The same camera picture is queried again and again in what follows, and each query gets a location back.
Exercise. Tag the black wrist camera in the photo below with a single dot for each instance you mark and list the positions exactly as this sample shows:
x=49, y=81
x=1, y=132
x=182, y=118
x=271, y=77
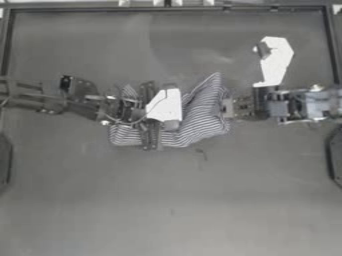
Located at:
x=263, y=50

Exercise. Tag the navy white striped t-shirt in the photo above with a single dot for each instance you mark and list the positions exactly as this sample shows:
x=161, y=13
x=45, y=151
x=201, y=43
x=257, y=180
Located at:
x=203, y=113

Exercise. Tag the light frame bracket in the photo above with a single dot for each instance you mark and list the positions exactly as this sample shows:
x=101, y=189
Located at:
x=124, y=2
x=158, y=2
x=177, y=2
x=209, y=2

